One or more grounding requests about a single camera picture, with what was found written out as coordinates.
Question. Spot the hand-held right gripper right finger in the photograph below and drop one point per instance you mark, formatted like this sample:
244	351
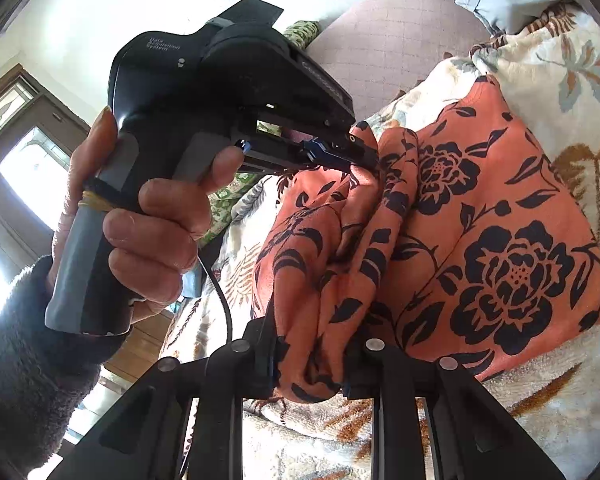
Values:
352	385

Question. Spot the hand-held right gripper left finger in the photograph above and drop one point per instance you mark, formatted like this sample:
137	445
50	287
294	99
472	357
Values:
267	360

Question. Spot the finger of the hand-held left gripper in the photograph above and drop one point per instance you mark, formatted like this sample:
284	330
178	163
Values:
315	152
362	142

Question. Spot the orange floral garment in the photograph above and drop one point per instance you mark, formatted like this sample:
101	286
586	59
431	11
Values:
480	240

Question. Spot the person's left forearm dark sleeve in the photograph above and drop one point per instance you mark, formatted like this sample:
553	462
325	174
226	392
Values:
30	370

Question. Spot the person's left hand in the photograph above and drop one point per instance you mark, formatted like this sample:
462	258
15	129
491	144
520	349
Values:
150	240

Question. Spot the pink quilted sheet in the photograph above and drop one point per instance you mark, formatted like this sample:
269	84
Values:
405	35

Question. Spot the brown wooden cabinet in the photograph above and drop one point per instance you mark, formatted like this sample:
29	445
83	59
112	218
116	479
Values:
135	350

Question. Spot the dark wooden glazed door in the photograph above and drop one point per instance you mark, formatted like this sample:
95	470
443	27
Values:
25	125

